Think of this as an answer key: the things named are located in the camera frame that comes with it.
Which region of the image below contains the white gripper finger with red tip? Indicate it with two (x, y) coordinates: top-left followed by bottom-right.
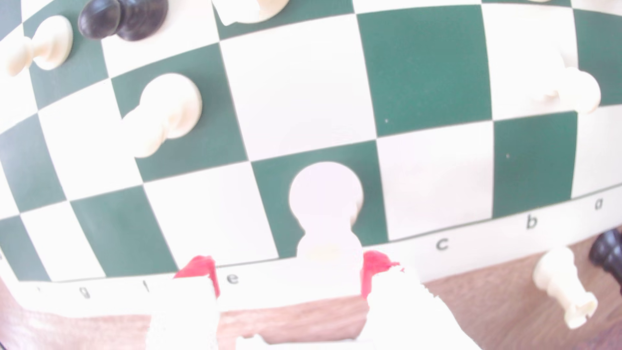
(145, 256), (221, 350)
(361, 251), (482, 350)

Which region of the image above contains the white chess pawn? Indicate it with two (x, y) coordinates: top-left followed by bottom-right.
(121, 73), (203, 159)
(289, 161), (364, 265)
(527, 46), (602, 115)
(1, 15), (75, 77)

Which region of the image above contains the white chess rook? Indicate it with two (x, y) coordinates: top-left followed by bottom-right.
(532, 247), (599, 330)

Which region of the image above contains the black chess piece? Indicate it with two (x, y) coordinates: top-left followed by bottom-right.
(588, 228), (622, 295)

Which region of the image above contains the green and white chess mat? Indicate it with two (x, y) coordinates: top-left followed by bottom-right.
(0, 0), (622, 320)

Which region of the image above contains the black chess pawn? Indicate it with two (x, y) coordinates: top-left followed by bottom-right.
(78, 0), (169, 42)

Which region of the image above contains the white chess piece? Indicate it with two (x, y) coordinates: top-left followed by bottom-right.
(212, 0), (290, 26)

